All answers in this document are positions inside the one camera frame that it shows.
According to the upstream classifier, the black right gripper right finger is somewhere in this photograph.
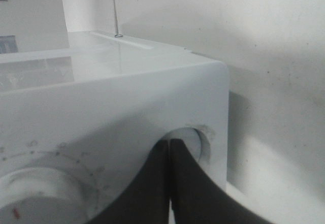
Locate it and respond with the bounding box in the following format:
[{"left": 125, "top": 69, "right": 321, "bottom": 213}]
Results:
[{"left": 170, "top": 139, "right": 269, "bottom": 223}]

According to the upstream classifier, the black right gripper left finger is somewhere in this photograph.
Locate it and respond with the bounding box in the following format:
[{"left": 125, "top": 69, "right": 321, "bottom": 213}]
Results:
[{"left": 93, "top": 140, "right": 170, "bottom": 223}]

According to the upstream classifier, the round door release button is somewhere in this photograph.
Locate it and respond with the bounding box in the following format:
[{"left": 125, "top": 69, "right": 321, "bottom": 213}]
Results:
[{"left": 161, "top": 127, "right": 211, "bottom": 170}]

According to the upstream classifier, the white microwave oven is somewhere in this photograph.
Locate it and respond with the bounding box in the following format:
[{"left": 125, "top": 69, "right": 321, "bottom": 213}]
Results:
[{"left": 1, "top": 31, "right": 229, "bottom": 219}]

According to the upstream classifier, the lower white microwave knob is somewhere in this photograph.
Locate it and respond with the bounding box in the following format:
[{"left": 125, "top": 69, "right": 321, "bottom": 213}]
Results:
[{"left": 1, "top": 167, "right": 96, "bottom": 223}]

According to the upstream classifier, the thin metal rod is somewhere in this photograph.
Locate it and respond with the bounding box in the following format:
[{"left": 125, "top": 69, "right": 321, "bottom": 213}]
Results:
[{"left": 112, "top": 0, "right": 123, "bottom": 38}]

